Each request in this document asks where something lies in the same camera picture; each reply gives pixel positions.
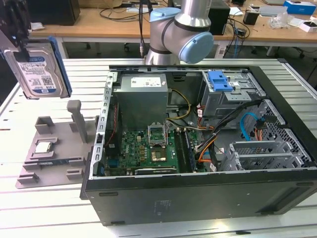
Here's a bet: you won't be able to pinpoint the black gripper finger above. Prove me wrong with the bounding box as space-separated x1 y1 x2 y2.
14 37 30 62

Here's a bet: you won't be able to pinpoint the hard disk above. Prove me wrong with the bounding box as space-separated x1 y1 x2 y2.
3 35 73 100

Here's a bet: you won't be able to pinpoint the blue data wire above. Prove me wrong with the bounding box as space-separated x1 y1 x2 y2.
239 112 258 141

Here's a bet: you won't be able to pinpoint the metal disk bay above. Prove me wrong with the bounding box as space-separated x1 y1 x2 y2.
228 140 312 172

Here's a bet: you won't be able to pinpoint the white crumpled plastic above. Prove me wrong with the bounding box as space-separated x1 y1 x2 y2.
30 22 46 32

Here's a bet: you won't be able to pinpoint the large black box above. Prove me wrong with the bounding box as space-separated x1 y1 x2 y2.
26 0 81 26

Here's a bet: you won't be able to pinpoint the long wooden desk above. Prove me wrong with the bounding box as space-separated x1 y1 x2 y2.
0 0 317 60

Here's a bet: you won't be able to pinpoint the silver CPU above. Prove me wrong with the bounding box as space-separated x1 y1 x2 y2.
34 142 53 155

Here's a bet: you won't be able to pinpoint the grey parts rack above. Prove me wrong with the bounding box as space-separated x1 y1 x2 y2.
15 100 100 190

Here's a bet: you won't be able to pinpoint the RAM stick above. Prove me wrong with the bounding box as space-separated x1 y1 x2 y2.
37 160 71 166

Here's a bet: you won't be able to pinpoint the grey power supply unit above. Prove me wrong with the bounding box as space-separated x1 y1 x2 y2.
112 73 169 126

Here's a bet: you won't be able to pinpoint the green motherboard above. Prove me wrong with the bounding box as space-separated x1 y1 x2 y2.
104 123 208 176

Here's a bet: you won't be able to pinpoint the metal socket cover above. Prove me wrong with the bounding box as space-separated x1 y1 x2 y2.
147 122 169 147

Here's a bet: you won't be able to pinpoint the CPU socket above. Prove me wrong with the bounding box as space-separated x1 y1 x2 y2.
150 148 168 164

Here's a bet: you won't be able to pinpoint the black graphics card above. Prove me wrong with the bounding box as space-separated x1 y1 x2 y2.
134 166 178 175

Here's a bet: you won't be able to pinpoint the blue plastic latch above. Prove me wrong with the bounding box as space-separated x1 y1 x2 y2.
207 70 235 92

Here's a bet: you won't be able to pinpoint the black computer tower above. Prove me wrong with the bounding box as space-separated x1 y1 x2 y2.
209 1 231 36

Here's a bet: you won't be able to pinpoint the metal drive cage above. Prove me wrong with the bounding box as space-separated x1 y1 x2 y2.
199 70 267 126

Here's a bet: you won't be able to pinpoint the white paper sheet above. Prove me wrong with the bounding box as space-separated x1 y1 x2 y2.
229 6 245 17

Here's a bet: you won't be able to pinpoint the open black PC case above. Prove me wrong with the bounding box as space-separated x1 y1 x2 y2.
79 64 317 227

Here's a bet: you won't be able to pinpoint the small black box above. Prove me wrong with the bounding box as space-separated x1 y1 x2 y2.
242 11 260 25

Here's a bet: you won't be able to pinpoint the grey flat box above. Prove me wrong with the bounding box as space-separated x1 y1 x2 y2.
257 5 288 16

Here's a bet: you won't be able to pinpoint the clear plastic bag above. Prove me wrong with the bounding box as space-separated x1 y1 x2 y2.
269 12 291 28

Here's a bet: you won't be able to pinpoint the blue cardboard box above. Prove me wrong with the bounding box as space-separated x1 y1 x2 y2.
283 0 317 15

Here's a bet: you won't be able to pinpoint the white box black inlay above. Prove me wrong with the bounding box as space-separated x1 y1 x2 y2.
298 19 317 33

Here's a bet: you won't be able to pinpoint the black cable metal plug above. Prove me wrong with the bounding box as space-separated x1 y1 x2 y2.
138 0 152 58

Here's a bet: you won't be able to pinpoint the yellow power wires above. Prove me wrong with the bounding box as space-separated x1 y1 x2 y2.
166 89 192 122

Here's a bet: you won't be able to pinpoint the black cable bundle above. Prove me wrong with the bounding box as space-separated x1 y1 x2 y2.
194 99 263 172

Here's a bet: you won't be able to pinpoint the orange power wire bundle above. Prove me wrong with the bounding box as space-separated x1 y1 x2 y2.
197 118 268 164

